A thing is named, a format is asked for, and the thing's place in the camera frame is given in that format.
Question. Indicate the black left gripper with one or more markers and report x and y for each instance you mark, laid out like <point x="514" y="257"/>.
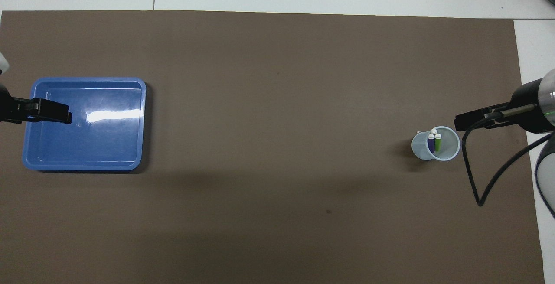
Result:
<point x="13" y="108"/>

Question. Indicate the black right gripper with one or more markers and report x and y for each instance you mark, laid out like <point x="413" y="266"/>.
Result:
<point x="527" y="106"/>

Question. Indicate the green pen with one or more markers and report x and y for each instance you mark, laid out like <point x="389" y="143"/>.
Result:
<point x="438" y="143"/>

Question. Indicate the purple pen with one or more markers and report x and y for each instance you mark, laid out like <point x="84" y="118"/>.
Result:
<point x="431" y="144"/>

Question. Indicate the blue plastic tray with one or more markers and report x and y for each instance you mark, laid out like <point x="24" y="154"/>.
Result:
<point x="108" y="145"/>

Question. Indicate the translucent plastic cup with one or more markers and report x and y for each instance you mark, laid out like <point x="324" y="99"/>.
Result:
<point x="451" y="143"/>

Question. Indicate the brown table mat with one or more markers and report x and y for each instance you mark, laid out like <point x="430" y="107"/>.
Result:
<point x="277" y="145"/>

